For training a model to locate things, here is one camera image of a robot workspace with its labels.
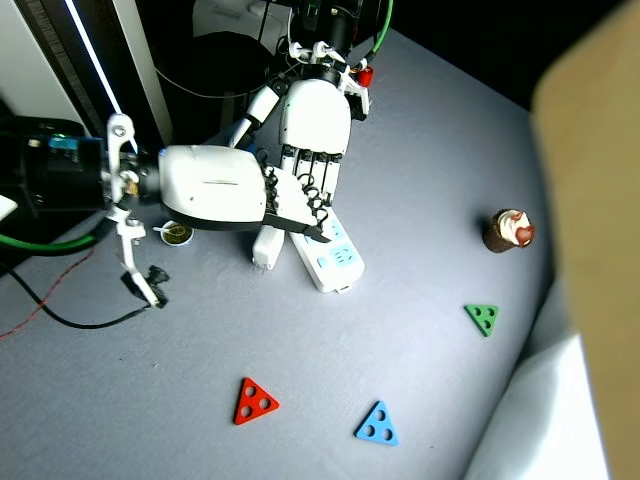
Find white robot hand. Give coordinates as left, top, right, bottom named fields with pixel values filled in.
left=157, top=143, right=334, bottom=245
left=227, top=77, right=353, bottom=208

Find white plug adapter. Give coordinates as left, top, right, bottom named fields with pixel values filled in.
left=251, top=224, right=287, bottom=274

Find white power strip blue sockets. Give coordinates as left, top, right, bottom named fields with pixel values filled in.
left=247, top=143, right=366, bottom=296

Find small white cup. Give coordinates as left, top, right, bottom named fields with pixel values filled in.
left=160, top=219, right=195, bottom=248

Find grey table cloth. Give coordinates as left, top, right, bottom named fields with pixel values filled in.
left=0, top=27, right=559, bottom=480

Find white device box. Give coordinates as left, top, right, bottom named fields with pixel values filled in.
left=192, top=0, right=296, bottom=42

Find white robot body column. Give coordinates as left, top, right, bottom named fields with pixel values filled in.
left=0, top=0, right=174, bottom=146

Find red triangle block three holes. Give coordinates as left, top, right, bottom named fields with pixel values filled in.
left=232, top=376, right=282, bottom=427

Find toy cupcake white frosting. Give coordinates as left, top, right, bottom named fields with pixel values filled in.
left=481, top=207, right=538, bottom=255

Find green triangle block three holes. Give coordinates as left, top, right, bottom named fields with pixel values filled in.
left=462, top=302, right=501, bottom=339

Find blue triangle block three holes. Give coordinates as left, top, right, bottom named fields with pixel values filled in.
left=353, top=399, right=401, bottom=448

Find tan board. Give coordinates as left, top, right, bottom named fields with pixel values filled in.
left=530, top=0, right=640, bottom=480

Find white backdrop sheet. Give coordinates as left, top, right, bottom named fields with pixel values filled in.
left=462, top=279, right=614, bottom=480

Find green cable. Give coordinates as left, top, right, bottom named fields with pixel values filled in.
left=0, top=230, right=105, bottom=258
left=357, top=0, right=397, bottom=64

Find black camera cable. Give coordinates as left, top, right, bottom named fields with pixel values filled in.
left=0, top=259, right=154, bottom=332

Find thin red wire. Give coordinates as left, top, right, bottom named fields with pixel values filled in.
left=0, top=243, right=97, bottom=342

